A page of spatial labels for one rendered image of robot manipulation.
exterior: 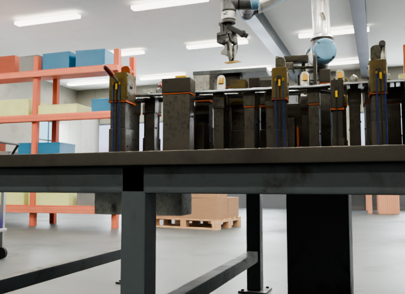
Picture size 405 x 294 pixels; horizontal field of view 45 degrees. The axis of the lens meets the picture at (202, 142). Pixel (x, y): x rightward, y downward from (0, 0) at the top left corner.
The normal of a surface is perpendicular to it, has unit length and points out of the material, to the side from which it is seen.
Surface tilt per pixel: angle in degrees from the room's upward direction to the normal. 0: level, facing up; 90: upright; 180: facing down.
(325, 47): 98
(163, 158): 90
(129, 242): 90
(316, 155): 90
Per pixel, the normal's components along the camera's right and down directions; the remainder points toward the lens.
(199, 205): -0.52, -0.07
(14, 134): 0.94, -0.03
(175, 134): -0.26, -0.08
